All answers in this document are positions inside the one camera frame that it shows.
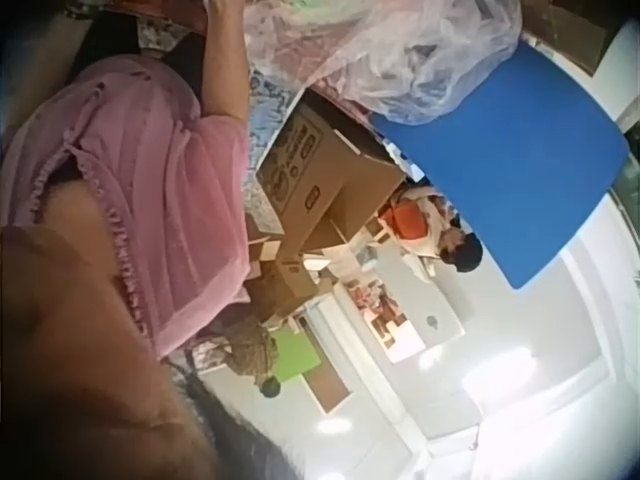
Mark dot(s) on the small cardboard box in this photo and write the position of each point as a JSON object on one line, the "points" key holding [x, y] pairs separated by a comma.
{"points": [[287, 285]]}

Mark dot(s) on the large printed cardboard box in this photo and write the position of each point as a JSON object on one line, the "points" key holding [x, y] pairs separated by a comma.
{"points": [[320, 180]]}

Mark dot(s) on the green board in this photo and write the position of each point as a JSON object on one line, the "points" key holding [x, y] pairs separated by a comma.
{"points": [[296, 352]]}

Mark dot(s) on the blue table top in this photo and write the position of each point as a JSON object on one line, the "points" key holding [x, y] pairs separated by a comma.
{"points": [[510, 175]]}

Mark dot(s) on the clear plastic bag heap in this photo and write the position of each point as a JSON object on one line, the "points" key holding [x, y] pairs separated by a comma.
{"points": [[390, 50]]}

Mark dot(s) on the brown cardboard carton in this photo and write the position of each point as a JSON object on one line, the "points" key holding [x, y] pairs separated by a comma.
{"points": [[570, 30]]}

